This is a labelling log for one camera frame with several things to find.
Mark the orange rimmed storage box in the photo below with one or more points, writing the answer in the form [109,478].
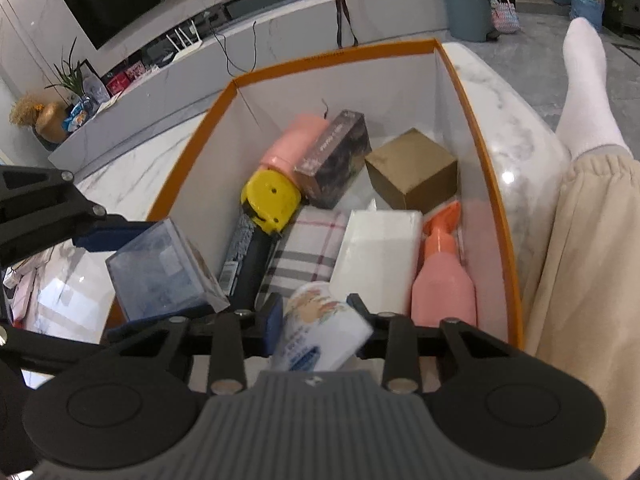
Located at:
[364,169]

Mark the gold vase with flowers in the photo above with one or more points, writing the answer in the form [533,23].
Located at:
[46,118]

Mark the brown cardboard cube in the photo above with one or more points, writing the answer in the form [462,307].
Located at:
[413,172]

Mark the white floral canister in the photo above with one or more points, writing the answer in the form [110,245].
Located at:
[320,333]

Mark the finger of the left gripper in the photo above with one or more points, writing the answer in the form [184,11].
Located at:
[109,234]
[51,355]

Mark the person leg white sock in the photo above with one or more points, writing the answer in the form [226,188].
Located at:
[581,299]

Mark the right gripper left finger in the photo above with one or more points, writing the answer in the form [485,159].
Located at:
[239,335]

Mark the white wifi router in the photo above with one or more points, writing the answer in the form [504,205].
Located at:
[184,40]

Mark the white rectangular block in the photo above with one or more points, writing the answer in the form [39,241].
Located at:
[378,259]

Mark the red boxes on bench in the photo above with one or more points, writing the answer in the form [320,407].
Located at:
[120,78]

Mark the pink bottle in box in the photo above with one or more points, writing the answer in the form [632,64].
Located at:
[284,154]

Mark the pink book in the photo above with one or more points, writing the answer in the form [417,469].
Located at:
[20,281]

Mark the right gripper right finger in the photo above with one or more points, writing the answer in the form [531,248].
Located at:
[394,342]

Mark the black cylindrical tube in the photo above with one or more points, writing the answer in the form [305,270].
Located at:
[245,265]

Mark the plaid cloth pouch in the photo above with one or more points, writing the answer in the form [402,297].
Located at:
[306,252]

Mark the pastel woven basket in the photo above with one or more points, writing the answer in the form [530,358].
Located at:
[504,17]

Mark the pink spray bottle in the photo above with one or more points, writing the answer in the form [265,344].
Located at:
[442,289]

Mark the green potted plant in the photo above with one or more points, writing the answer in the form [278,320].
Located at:
[68,74]

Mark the yellow tape measure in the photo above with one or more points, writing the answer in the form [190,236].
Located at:
[270,200]

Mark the grey blue trash bin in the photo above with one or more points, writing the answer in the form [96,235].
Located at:
[469,20]

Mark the dark patterned box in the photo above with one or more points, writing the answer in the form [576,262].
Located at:
[335,160]

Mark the clear blue cube box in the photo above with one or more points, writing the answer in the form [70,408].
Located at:
[161,272]

